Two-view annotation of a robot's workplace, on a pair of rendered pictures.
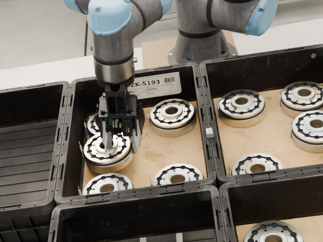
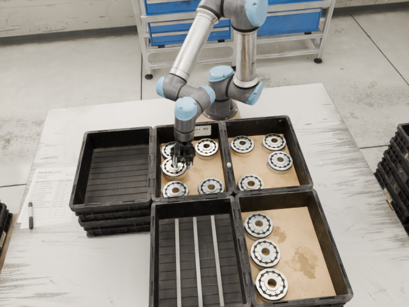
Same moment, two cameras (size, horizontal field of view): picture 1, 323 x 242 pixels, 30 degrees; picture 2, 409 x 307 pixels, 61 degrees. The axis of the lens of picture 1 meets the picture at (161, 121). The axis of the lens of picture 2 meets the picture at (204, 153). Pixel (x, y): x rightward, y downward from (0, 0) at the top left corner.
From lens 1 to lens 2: 30 cm
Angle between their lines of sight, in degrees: 11
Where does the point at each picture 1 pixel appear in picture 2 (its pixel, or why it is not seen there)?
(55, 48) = (123, 75)
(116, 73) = (186, 137)
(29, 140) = (129, 156)
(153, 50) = not seen: hidden behind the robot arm
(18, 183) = (126, 181)
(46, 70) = (131, 106)
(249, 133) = (245, 160)
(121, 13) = (193, 111)
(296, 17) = (261, 67)
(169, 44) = not seen: hidden behind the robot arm
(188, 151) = (215, 169)
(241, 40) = not seen: hidden behind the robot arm
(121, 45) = (190, 125)
